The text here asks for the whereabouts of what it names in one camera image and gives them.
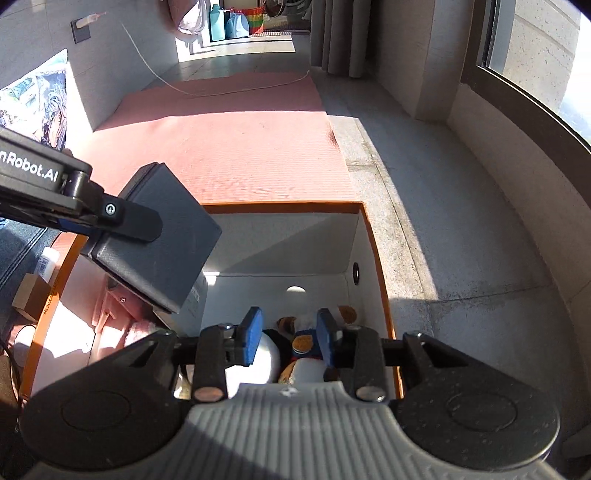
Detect white plush dog toy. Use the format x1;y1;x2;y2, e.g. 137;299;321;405
225;329;291;398

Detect donald duck plush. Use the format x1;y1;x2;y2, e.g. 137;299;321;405
276;314;327;386

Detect black box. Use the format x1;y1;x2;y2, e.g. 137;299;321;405
82;163;221;313

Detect brown cardboard box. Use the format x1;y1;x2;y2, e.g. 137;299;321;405
12;273;51;323

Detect pink notebook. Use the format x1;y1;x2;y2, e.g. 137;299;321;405
62;256;161;364

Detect blue jeans leg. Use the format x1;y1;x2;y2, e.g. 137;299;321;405
0;218;59;304

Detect anime print pillow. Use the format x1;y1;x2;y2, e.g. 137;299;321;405
1;49;68;150

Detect white tube bottle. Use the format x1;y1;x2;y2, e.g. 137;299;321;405
34;247;61;284

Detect orange storage box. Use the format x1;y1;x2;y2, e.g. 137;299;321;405
19;202;396;399

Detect pink floor mat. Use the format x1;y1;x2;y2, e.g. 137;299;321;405
71;72;356;204

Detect pink bedding pile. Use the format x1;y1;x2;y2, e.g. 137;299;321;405
158;0;209;38

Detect blue detergent bottle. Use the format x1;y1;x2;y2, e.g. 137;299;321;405
209;4;250;42

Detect rainbow striped bag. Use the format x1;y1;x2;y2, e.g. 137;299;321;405
239;6;266;35

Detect grey curtain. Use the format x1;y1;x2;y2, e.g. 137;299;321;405
310;0;386;79

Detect wall socket with charger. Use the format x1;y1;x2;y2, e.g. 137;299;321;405
70;12;105;44

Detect white charging cable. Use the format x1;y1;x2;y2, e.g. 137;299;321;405
117;20;312;99

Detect dark window frame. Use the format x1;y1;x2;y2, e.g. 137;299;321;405
461;1;590;200

